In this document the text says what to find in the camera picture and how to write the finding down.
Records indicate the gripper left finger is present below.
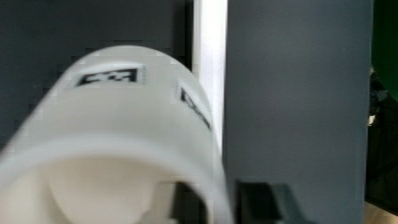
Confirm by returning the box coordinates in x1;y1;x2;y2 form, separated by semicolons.
169;182;208;224

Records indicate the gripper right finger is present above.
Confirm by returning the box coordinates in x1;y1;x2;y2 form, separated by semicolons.
234;181;318;224

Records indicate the white lamp shade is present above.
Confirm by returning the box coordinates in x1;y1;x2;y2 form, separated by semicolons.
0;46;233;224

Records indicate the white front barrier wall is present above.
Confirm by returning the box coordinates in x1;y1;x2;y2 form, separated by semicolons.
190;0;231;148

